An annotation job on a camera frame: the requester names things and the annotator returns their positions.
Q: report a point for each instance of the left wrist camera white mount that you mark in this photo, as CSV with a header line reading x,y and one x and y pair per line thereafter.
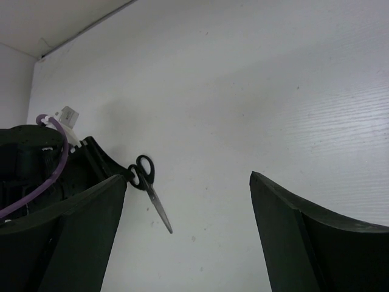
x,y
63,121

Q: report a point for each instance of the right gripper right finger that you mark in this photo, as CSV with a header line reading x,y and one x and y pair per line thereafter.
x,y
310,248

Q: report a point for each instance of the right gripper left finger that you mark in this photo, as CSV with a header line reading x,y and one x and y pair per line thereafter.
x,y
64,247

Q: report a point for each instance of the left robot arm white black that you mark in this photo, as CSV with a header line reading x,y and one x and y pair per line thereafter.
x,y
29,156

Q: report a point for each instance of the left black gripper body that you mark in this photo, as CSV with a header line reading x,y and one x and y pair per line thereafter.
x,y
87,166

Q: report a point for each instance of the black handled scissors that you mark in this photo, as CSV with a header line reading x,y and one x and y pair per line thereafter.
x,y
143,175

